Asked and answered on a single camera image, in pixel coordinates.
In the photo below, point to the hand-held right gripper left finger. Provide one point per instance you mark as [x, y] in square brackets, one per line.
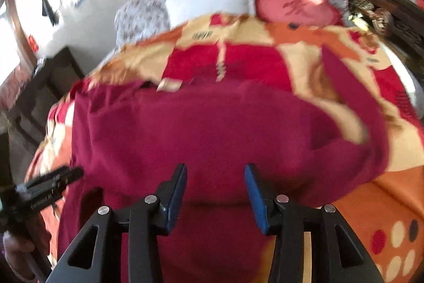
[175, 200]

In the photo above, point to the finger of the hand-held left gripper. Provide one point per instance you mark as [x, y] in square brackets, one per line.
[71, 175]

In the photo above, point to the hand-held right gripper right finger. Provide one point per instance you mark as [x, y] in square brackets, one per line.
[255, 200]

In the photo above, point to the maroon fleece garment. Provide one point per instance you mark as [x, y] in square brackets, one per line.
[212, 130]

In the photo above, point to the person's left hand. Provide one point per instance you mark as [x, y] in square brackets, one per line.
[16, 256]

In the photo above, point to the dark wooden side table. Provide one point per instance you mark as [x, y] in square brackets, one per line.
[49, 84]

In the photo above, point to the red cardboard box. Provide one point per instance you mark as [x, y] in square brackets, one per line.
[13, 87]

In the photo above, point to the orange and red printed blanket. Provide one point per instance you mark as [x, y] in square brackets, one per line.
[258, 37]

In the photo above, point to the dark hanging cloth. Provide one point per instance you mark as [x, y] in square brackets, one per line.
[49, 9]

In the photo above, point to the grey bed sheet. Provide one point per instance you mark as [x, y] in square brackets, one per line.
[405, 80]

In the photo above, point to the red heart-shaped cushion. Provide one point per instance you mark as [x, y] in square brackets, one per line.
[294, 6]

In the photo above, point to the white pillow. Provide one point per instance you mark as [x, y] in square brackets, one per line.
[212, 1]

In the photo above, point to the carved dark wooden headboard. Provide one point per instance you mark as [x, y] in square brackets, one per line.
[394, 14]

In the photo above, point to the red wall sticker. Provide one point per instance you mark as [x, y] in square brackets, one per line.
[33, 43]

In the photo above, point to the wooden window frame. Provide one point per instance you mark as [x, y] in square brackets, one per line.
[23, 34]

